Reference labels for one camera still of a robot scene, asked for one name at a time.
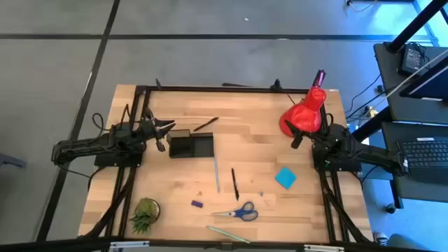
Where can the black aluminium table frame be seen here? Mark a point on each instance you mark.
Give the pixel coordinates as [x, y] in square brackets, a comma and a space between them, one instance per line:
[227, 89]

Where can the black pen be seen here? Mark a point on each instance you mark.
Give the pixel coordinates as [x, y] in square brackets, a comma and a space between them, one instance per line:
[234, 183]

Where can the black desk monitor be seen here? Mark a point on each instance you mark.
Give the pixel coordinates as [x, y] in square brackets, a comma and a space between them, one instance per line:
[430, 84]

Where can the black caster wheel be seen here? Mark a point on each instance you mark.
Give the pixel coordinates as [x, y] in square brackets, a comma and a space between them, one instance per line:
[391, 209]

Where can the silver frame bracket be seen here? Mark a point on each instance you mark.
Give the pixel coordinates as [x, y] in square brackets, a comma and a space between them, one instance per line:
[323, 248]
[129, 244]

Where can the grey chair leg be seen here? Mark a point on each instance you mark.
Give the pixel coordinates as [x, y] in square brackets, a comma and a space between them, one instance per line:
[10, 161]

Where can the black mesh desk organizer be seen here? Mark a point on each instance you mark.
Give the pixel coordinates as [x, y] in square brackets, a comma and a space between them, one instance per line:
[190, 147]

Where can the grey-blue pen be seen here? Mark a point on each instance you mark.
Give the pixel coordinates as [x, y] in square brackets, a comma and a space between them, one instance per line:
[217, 175]

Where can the red desk lamp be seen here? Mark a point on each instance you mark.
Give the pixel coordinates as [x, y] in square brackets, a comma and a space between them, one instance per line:
[304, 115]

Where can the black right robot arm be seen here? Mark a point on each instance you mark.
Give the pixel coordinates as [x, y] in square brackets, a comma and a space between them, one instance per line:
[371, 154]

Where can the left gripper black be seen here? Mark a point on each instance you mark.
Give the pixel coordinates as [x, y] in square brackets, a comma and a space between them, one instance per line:
[148, 127]

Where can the light green pencil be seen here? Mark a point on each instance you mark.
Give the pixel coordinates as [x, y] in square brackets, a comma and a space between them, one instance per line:
[228, 234]

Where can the dark grey side desk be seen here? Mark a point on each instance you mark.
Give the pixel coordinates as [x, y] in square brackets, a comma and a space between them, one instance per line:
[420, 192]
[388, 87]

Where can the teal sticky note pad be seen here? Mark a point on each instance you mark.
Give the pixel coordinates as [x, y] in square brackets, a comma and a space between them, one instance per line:
[285, 178]

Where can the black power adapter box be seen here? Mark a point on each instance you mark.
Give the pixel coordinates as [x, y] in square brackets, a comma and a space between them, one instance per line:
[412, 59]

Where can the potted green succulent plant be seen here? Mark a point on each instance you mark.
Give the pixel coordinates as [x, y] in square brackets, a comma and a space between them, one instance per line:
[145, 213]

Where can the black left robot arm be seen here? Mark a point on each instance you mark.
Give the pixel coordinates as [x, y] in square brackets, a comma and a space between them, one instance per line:
[80, 148]

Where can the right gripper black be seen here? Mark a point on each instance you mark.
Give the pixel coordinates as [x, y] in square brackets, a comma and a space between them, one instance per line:
[309, 138]

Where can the dark brown pen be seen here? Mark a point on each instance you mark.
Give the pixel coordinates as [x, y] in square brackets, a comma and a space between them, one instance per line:
[206, 124]

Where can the black computer keyboard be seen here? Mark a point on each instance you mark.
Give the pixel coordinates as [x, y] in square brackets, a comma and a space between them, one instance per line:
[425, 157]

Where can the purple eraser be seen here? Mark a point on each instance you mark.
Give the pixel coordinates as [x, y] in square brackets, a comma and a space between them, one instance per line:
[197, 203]

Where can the black vertical post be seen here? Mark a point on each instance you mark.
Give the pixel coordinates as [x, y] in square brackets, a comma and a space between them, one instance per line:
[416, 24]

